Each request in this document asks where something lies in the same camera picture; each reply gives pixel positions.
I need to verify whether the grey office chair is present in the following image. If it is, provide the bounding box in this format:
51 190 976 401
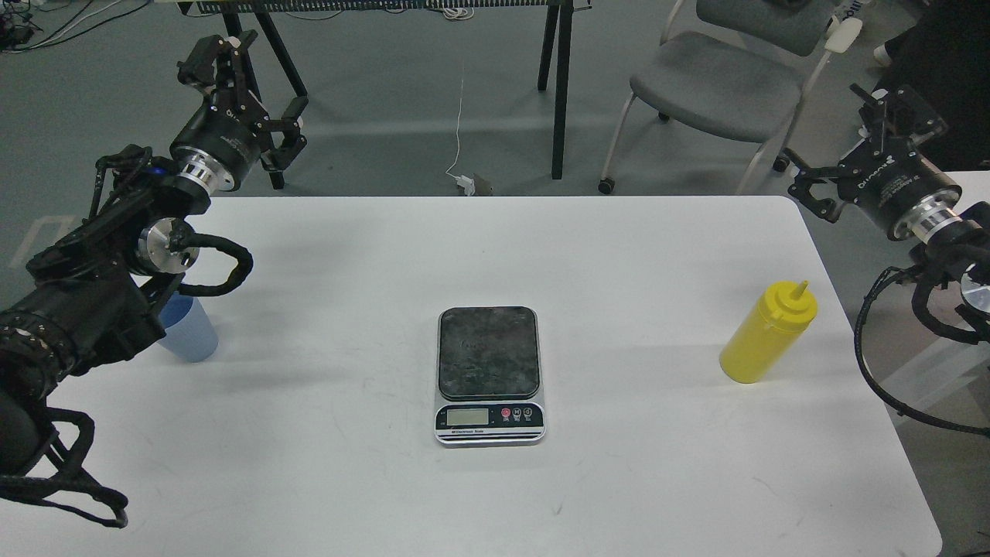
598 1 863 194

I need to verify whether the digital kitchen scale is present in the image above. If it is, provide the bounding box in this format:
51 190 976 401
434 306 547 448

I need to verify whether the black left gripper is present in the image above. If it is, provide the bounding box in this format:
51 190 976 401
169 35 309 194

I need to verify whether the black trestle table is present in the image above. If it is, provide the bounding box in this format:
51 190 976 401
176 0 595 190

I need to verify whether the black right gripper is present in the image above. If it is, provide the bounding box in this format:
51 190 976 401
782 84 962 242

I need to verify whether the yellow squeeze bottle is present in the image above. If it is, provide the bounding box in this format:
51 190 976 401
720 281 819 384

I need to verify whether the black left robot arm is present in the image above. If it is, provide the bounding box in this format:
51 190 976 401
1 29 308 528

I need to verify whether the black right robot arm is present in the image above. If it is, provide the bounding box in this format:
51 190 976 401
781 84 989 438

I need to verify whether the light blue plastic cup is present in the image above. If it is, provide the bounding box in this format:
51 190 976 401
158 295 219 363

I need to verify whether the white cable with plug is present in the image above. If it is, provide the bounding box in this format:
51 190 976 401
445 58 496 196

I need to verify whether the white side table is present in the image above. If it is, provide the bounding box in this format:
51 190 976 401
944 170 990 214

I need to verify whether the black cabinet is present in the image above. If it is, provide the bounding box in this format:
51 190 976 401
876 1 989 172

